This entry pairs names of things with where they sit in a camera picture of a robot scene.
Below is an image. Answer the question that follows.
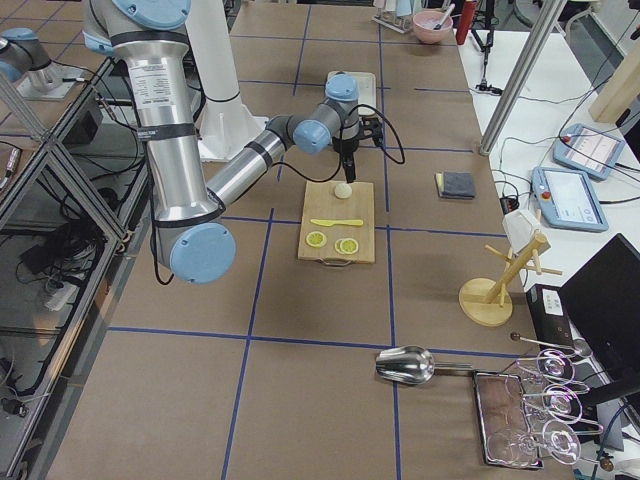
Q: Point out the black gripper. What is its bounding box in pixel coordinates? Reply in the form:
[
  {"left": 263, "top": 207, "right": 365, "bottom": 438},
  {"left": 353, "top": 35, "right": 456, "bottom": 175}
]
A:
[{"left": 333, "top": 116, "right": 384, "bottom": 182}]

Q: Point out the beige round bun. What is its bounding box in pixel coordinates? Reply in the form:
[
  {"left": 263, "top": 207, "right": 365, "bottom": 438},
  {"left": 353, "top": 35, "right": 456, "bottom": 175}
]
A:
[{"left": 333, "top": 183, "right": 353, "bottom": 200}]

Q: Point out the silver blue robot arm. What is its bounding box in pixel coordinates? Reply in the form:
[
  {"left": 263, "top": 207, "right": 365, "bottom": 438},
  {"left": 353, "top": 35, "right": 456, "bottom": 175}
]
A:
[{"left": 83, "top": 1, "right": 372, "bottom": 284}]

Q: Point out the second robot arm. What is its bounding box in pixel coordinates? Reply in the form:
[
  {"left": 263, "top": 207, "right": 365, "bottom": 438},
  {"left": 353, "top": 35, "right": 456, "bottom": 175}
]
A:
[{"left": 1, "top": 27, "right": 76, "bottom": 101}]

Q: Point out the pink bowl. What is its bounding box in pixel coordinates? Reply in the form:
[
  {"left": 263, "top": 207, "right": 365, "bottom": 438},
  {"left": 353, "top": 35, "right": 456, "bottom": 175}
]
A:
[{"left": 412, "top": 10, "right": 453, "bottom": 44}]

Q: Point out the yellow plastic knife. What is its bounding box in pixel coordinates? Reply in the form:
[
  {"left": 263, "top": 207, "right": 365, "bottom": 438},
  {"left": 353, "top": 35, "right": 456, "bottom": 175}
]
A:
[{"left": 309, "top": 218, "right": 364, "bottom": 227}]

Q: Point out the wooden cutting board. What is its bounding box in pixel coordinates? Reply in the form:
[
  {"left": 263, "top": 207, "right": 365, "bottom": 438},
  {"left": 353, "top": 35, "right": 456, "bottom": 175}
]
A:
[{"left": 297, "top": 181, "right": 375, "bottom": 264}]

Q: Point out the lemon slice right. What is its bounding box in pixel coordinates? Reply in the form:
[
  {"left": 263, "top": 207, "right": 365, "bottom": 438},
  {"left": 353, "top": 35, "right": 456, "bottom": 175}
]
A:
[{"left": 334, "top": 237, "right": 359, "bottom": 255}]

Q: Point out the lemon slice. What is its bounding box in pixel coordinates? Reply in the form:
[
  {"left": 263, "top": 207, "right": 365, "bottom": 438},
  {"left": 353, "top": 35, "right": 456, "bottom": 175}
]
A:
[
  {"left": 334, "top": 237, "right": 359, "bottom": 255},
  {"left": 305, "top": 231, "right": 327, "bottom": 248}
]

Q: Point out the lemon slice left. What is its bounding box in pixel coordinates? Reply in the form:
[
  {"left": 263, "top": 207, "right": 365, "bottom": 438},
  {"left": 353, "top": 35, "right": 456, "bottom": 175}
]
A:
[{"left": 305, "top": 231, "right": 327, "bottom": 248}]

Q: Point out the white printed tray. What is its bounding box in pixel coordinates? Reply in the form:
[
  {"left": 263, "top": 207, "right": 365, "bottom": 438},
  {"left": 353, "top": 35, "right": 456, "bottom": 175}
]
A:
[{"left": 325, "top": 70, "right": 377, "bottom": 107}]

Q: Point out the grey yellow sponge cloth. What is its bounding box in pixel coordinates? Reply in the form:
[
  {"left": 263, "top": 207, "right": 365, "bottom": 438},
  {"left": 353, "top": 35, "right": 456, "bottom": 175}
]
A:
[{"left": 434, "top": 171, "right": 476, "bottom": 200}]

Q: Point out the wooden mug tree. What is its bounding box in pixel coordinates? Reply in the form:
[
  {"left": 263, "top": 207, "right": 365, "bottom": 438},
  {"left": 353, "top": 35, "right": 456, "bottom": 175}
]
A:
[{"left": 458, "top": 230, "right": 562, "bottom": 327}]

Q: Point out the red bottle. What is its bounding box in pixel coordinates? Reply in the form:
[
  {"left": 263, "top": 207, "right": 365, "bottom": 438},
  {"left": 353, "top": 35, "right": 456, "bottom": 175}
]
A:
[{"left": 455, "top": 0, "right": 477, "bottom": 45}]

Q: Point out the black tripod stand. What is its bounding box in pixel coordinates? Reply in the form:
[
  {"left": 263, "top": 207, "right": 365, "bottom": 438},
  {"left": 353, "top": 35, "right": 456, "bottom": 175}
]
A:
[{"left": 471, "top": 0, "right": 503, "bottom": 96}]

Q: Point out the metal scoop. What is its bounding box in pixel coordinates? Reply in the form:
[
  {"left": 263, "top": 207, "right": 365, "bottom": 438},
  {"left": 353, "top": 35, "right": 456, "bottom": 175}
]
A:
[{"left": 375, "top": 345, "right": 474, "bottom": 386}]

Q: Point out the blue teach pendant near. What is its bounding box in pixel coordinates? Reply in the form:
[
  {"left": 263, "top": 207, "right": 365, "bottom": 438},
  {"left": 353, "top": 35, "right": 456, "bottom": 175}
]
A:
[{"left": 531, "top": 167, "right": 609, "bottom": 232}]

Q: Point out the blue teach pendant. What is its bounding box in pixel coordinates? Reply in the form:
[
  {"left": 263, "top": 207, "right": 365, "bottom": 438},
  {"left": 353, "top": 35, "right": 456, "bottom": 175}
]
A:
[
  {"left": 553, "top": 123, "right": 626, "bottom": 181},
  {"left": 531, "top": 167, "right": 609, "bottom": 232}
]

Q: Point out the blue teach pendant far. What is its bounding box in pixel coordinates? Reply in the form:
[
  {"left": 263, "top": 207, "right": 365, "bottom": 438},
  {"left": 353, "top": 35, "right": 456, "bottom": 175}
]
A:
[{"left": 553, "top": 123, "right": 626, "bottom": 181}]

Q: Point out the black small computer box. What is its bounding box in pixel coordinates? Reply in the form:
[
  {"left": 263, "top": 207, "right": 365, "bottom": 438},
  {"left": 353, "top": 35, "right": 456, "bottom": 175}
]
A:
[{"left": 526, "top": 284, "right": 573, "bottom": 347}]

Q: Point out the black monitor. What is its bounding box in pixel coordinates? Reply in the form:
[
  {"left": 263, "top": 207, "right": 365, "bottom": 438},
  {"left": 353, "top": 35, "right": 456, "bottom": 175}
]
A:
[{"left": 560, "top": 233, "right": 639, "bottom": 380}]

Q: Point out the metal tray with glasses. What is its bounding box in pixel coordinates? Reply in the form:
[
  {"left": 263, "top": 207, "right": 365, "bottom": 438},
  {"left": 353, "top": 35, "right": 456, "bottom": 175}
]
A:
[{"left": 472, "top": 371, "right": 544, "bottom": 471}]

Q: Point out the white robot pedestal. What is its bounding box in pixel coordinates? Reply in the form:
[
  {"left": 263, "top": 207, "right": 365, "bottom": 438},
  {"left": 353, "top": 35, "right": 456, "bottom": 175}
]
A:
[{"left": 186, "top": 0, "right": 267, "bottom": 162}]

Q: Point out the aluminium frame post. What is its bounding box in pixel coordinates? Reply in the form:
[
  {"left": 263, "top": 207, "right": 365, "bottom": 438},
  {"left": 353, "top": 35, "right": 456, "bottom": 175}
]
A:
[{"left": 479, "top": 0, "right": 566, "bottom": 156}]

